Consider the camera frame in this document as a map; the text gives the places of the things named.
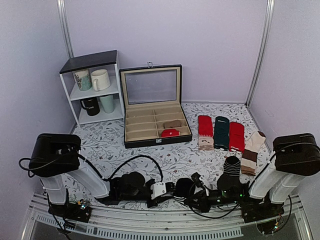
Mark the black compartment box open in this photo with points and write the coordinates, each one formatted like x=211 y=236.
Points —
x=152 y=96

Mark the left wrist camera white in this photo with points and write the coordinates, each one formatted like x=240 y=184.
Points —
x=158 y=189

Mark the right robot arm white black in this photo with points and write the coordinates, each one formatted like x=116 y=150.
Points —
x=294 y=157

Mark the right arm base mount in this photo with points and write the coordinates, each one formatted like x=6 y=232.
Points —
x=254 y=212

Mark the red santa sock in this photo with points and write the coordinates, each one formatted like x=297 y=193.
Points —
x=205 y=133

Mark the cream white mug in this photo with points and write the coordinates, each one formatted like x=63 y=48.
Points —
x=100 y=80

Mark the white shelf black top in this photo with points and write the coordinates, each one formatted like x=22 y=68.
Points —
x=107 y=60

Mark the mint green mug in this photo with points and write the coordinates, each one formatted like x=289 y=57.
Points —
x=107 y=103

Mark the left corner metal post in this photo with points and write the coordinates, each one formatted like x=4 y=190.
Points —
x=62 y=13

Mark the red white sock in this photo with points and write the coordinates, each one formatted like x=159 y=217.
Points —
x=236 y=137

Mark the dark green sock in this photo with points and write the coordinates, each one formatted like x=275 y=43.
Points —
x=221 y=133

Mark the rolled red sock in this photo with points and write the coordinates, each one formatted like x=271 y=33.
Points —
x=170 y=132

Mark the floral teal mug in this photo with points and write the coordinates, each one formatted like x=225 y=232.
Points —
x=82 y=79

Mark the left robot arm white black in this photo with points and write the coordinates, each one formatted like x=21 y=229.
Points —
x=57 y=154

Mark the black striped sock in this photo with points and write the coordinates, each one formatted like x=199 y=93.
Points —
x=232 y=166

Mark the aluminium front rail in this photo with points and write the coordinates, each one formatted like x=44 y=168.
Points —
x=180 y=223

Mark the corner metal post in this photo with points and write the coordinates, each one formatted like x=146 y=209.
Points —
x=62 y=13
x=262 y=49

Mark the cream brown sock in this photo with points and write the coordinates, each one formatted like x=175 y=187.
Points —
x=248 y=163

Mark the right corner metal post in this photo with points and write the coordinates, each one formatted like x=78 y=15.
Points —
x=262 y=49

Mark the black mug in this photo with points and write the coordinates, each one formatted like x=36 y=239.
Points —
x=91 y=106

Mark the rolled brown sock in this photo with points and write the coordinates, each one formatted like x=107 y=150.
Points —
x=172 y=124

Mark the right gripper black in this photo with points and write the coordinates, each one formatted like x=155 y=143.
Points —
x=203 y=205

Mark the black sock white stripes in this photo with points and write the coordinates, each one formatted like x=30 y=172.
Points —
x=183 y=189

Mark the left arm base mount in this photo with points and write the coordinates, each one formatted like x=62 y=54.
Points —
x=79 y=211

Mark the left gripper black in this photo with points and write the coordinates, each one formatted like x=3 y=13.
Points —
x=157 y=199

